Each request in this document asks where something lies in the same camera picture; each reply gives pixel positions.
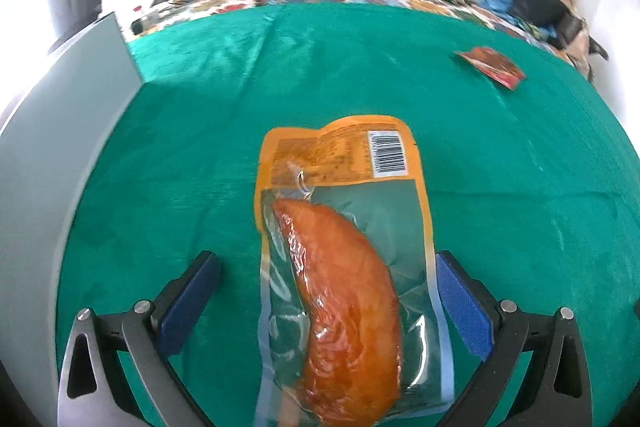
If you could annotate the orange sausage vacuum pack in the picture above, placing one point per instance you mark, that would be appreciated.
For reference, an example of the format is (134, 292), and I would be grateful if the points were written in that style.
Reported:
(340, 297)

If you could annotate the small red snack packet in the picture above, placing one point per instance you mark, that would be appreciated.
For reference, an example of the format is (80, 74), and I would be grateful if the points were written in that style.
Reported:
(492, 64)

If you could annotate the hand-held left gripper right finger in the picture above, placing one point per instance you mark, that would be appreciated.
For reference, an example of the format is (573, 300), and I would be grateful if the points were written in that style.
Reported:
(467, 307)

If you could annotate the dark armchair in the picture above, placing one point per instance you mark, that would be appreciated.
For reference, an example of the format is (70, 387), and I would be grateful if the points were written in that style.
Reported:
(575, 29)

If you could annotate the white cardboard box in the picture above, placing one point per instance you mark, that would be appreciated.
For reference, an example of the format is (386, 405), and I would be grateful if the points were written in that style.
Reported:
(50, 132)

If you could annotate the blue cloth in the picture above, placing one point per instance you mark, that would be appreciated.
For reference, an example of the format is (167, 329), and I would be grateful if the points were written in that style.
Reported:
(497, 3)

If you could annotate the beige patterned cloth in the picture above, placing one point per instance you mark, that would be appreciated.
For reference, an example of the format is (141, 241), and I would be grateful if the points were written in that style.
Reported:
(580, 52)

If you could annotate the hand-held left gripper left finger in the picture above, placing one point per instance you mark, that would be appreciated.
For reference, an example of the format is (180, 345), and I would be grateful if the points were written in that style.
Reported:
(192, 302)

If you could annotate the green velvet cloth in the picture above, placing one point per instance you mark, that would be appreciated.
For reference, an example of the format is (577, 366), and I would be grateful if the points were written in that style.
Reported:
(200, 132)

